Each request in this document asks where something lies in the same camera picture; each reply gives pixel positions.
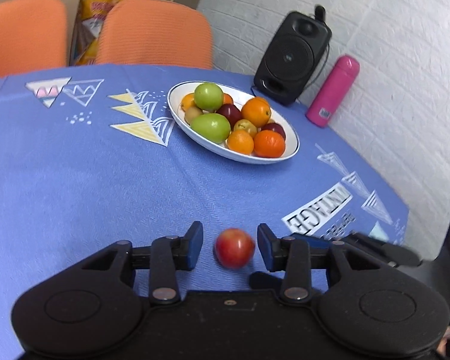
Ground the small red apple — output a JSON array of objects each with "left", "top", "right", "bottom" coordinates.
[{"left": 214, "top": 228, "right": 255, "bottom": 270}]

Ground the mandarin with stem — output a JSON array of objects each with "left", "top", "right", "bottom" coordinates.
[{"left": 253, "top": 130, "right": 286, "bottom": 158}]

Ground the dark red plum back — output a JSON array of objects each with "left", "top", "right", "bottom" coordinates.
[{"left": 261, "top": 123, "right": 286, "bottom": 139}]

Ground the dark red plum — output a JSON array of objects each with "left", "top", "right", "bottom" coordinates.
[
  {"left": 216, "top": 104, "right": 242, "bottom": 128},
  {"left": 261, "top": 123, "right": 286, "bottom": 139}
]

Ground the small orange front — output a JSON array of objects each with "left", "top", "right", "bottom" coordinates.
[{"left": 226, "top": 130, "right": 254, "bottom": 155}]

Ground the green apple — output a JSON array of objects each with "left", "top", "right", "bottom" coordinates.
[
  {"left": 194, "top": 82, "right": 224, "bottom": 112},
  {"left": 190, "top": 113, "right": 232, "bottom": 144}
]

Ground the yellow-brown small fruit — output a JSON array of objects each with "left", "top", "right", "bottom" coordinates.
[{"left": 233, "top": 119, "right": 257, "bottom": 138}]

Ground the brown longan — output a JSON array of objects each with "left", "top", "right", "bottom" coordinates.
[{"left": 184, "top": 106, "right": 203, "bottom": 125}]

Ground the dark red plum front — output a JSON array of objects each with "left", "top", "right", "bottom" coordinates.
[{"left": 216, "top": 104, "right": 242, "bottom": 128}]

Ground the small yellow-orange citrus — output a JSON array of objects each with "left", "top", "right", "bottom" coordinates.
[{"left": 180, "top": 93, "right": 195, "bottom": 112}]

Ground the large orange back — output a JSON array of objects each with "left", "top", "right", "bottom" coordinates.
[{"left": 241, "top": 98, "right": 272, "bottom": 128}]

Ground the mandarin orange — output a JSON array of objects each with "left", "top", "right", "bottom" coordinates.
[{"left": 223, "top": 94, "right": 234, "bottom": 104}]

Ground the pink water bottle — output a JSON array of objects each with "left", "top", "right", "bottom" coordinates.
[{"left": 305, "top": 55, "right": 360, "bottom": 128}]

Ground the black speaker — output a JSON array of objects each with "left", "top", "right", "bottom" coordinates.
[{"left": 253, "top": 5, "right": 332, "bottom": 106}]

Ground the right orange chair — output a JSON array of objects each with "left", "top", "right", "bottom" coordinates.
[{"left": 95, "top": 0, "right": 213, "bottom": 69}]

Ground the orange chair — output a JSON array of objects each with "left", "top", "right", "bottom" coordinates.
[
  {"left": 95, "top": 0, "right": 213, "bottom": 69},
  {"left": 0, "top": 0, "right": 68, "bottom": 78}
]

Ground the left orange chair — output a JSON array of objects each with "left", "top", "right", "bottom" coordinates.
[{"left": 0, "top": 0, "right": 68, "bottom": 78}]

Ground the yellow snack bag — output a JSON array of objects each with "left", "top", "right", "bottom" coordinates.
[{"left": 71, "top": 0, "right": 122, "bottom": 66}]

